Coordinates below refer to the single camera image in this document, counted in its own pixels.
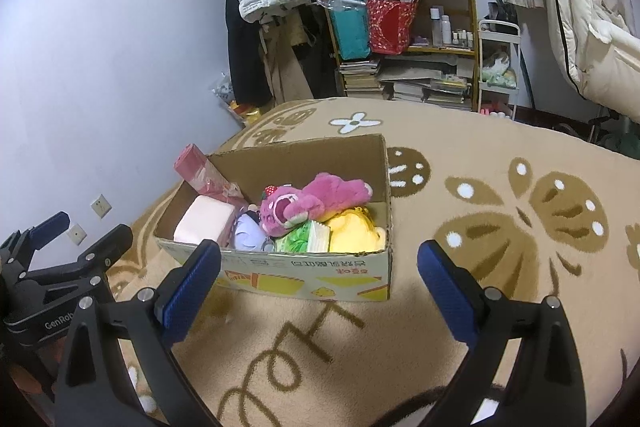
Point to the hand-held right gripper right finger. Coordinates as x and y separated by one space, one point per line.
447 293

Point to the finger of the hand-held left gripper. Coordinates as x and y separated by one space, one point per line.
115 242
50 227

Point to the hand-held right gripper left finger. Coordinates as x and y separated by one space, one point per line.
187 292

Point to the pale pink soft pack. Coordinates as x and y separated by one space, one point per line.
202 219

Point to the purple-haired plush doll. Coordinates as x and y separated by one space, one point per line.
247 232

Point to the pink plastic package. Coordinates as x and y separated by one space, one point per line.
200 169

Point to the brown cardboard box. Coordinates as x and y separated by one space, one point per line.
300 277

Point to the green printed packet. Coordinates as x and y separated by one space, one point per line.
295 239

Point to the pink plush bear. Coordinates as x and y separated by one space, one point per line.
320 197

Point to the person's left hand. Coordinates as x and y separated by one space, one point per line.
27 374

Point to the yellow plush toy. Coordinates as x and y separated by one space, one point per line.
356 232

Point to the beige flower patterned blanket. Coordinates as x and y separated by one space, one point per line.
500 147

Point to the bag of colourful toys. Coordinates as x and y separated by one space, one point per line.
232 99

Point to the wide pile of books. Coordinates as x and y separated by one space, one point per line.
430 89

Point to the black hanging coat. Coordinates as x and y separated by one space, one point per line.
240 57

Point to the small stack of books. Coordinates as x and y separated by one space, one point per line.
360 77

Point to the beige hanging coat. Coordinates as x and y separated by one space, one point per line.
287 72

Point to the white trolley cart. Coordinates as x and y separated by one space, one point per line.
515 57

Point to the row of small bottles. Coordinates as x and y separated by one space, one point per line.
462 39

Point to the short white bottle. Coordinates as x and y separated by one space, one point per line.
446 32

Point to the wooden shelf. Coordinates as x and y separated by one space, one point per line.
471 32

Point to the tall white bottle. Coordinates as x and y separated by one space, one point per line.
436 27

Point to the red patterned bag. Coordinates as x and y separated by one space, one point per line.
390 24

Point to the teal bag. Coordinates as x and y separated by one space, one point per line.
350 27

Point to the black dustpan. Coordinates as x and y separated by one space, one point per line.
502 13

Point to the white duvet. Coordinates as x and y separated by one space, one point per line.
590 7

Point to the white wall socket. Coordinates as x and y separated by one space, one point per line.
77 234
100 206

